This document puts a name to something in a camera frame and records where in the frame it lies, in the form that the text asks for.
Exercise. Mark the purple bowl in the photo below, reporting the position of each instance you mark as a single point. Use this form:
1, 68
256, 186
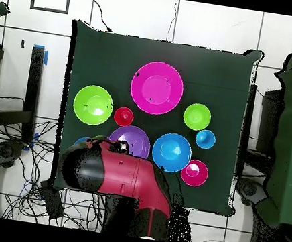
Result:
135, 138

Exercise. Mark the blue cup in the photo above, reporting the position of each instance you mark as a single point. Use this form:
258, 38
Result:
205, 139

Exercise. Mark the black equipment base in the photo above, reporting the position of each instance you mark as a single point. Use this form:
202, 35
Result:
249, 189
6, 151

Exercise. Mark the small green bowl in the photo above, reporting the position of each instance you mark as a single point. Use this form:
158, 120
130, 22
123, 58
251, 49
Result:
197, 117

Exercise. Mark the large blue bowl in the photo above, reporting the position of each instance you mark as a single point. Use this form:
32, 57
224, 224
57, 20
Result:
171, 152

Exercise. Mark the small blue bowl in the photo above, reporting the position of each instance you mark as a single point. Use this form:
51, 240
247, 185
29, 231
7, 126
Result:
81, 140

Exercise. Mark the large green bowl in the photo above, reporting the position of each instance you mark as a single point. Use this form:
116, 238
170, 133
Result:
93, 105

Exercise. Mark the black metal stand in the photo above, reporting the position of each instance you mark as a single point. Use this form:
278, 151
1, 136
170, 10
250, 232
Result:
34, 82
269, 109

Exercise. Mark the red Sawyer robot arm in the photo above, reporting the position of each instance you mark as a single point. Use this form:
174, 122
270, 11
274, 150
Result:
127, 175

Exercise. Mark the red cup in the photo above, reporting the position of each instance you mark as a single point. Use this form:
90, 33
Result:
123, 116

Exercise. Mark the small pinkish red bowl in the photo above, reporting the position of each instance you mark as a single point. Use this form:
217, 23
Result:
194, 173

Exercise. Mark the large pink bowl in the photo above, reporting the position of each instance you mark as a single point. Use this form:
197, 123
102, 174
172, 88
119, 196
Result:
157, 88

